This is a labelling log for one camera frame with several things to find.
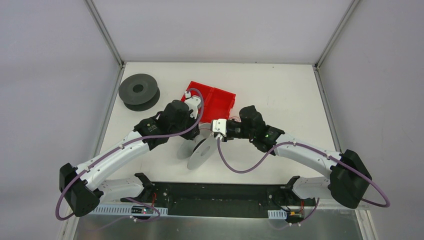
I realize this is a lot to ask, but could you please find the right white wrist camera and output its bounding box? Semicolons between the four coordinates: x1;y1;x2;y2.
210;118;227;137

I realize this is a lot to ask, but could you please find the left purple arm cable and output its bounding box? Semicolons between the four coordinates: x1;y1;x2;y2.
54;88;205;221

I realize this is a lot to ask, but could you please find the aluminium frame post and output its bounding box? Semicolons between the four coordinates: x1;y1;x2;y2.
84;0;125;69
314;0;361;71

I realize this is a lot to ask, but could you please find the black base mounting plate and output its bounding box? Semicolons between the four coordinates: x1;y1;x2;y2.
134;182;316;219

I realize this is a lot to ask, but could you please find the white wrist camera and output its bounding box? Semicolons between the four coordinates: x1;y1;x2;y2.
210;118;227;137
184;91;202;119

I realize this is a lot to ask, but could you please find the black cable spool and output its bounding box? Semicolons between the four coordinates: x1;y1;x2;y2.
118;73;161;112

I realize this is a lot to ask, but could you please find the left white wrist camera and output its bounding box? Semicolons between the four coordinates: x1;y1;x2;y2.
184;91;202;119

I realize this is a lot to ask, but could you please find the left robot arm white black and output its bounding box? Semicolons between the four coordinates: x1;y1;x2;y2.
55;96;204;221

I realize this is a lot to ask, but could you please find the white translucent cable spool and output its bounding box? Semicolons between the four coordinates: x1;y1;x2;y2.
176;123;218;170

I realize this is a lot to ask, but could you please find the right aluminium frame post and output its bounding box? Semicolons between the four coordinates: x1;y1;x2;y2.
314;0;361;71

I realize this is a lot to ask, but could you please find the red two-compartment bin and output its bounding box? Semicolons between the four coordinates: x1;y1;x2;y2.
187;81;236;123

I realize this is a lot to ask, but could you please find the left aluminium frame post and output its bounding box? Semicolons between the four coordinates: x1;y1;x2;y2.
84;0;125;69

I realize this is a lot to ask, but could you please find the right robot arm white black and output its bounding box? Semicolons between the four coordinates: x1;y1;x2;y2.
216;105;372;209

